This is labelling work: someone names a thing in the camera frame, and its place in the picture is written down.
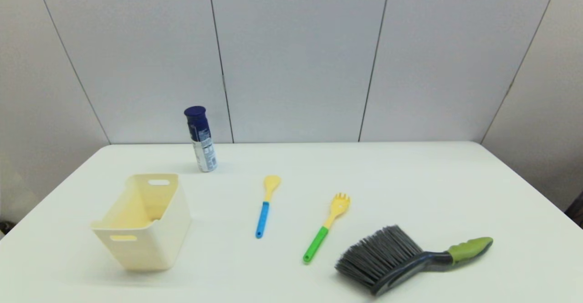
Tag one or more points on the blue and white spray can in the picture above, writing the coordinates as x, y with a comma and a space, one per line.
203, 148

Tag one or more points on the cream plastic storage basket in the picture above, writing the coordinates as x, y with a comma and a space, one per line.
150, 243

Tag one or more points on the dark object beside table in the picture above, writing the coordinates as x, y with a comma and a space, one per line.
577, 212

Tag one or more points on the small dark object on floor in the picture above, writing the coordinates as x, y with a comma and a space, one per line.
5, 227

